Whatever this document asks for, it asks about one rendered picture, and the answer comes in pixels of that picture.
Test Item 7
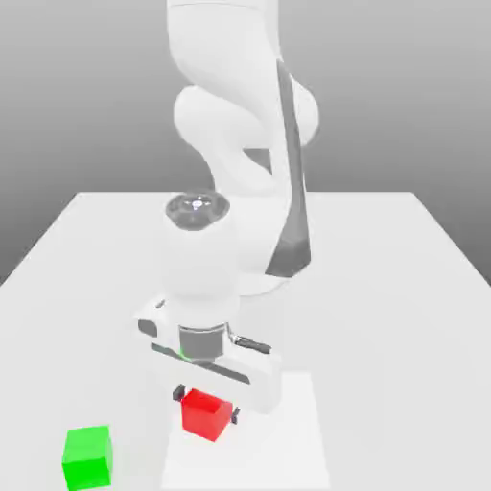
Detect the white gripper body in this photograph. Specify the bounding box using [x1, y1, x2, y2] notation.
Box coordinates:
[149, 341, 284, 416]

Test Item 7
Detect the small red cube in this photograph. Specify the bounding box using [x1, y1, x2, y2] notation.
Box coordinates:
[179, 387, 234, 443]

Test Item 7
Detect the small green cube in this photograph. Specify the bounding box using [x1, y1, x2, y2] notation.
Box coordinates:
[61, 424, 115, 491]

